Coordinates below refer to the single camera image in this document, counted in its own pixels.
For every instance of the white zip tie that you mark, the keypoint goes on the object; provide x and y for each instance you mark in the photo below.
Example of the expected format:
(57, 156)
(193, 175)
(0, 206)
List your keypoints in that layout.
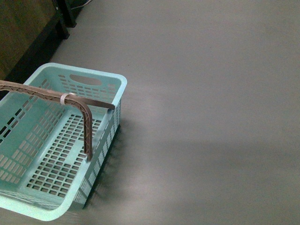
(63, 97)

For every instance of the brown basket handle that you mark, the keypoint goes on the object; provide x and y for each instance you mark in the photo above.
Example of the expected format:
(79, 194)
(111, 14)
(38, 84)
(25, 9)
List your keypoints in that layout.
(81, 103)

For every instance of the dark wooden display stand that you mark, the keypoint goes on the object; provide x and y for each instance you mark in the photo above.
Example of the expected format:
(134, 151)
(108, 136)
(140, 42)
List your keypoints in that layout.
(24, 27)

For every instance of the light blue plastic basket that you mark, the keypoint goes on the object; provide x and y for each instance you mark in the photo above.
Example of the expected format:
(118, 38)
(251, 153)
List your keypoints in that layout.
(44, 171)

